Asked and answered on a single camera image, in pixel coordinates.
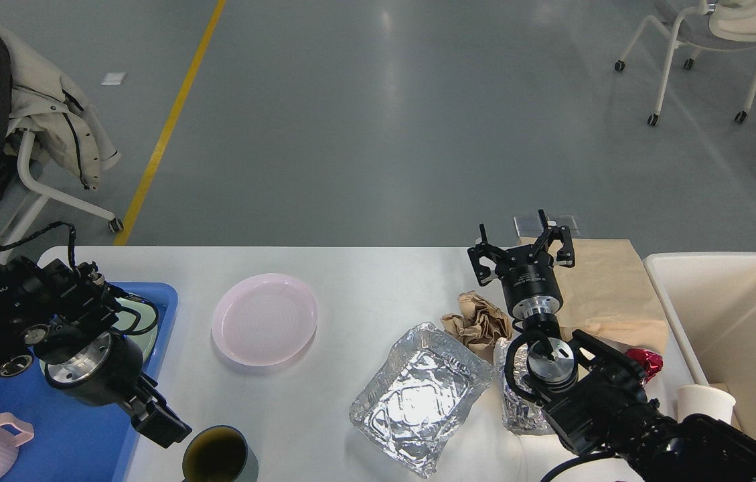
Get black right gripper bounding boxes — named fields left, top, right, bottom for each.
left=467, top=210, right=576, bottom=319

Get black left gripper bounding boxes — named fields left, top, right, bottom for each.
left=44, top=332, right=193, bottom=449

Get dark teal mug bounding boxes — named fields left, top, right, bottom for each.
left=181, top=425, right=259, bottom=481

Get brown paper bag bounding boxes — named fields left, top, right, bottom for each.
left=554, top=238, right=670, bottom=355

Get pink plate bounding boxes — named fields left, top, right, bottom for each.
left=210, top=272, right=319, bottom=368

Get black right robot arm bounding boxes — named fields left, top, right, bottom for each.
left=467, top=210, right=756, bottom=481

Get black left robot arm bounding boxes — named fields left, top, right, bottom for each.
left=0, top=224, right=192, bottom=448

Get floor outlet plates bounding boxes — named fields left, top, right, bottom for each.
left=514, top=214, right=583, bottom=238

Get crumpled brown paper ball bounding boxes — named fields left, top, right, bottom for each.
left=440, top=292, right=512, bottom=363

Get green plate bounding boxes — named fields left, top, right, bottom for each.
left=112, top=293, right=160, bottom=362

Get blue plastic tray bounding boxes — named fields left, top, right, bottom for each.
left=0, top=280, right=179, bottom=482

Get small foil tray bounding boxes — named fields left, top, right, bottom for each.
left=493, top=337, right=555, bottom=436

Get red foil wrapper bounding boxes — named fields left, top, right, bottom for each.
left=625, top=347, right=664, bottom=387

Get large foil tray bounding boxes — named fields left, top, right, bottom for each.
left=348, top=323, right=493, bottom=479

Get beige plastic bin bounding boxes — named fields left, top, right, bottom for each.
left=644, top=251, right=756, bottom=440

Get white paper cup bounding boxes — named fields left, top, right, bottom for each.
left=676, top=384, right=736, bottom=424

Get white chair left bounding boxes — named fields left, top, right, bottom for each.
left=0, top=127, right=124, bottom=245

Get white chair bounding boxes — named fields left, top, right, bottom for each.
left=614, top=1, right=756, bottom=127
left=0, top=127, right=124, bottom=245

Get white chair right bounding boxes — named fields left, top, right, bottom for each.
left=614, top=1, right=756, bottom=127

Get white paper on floor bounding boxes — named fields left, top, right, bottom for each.
left=100, top=72, right=127, bottom=86

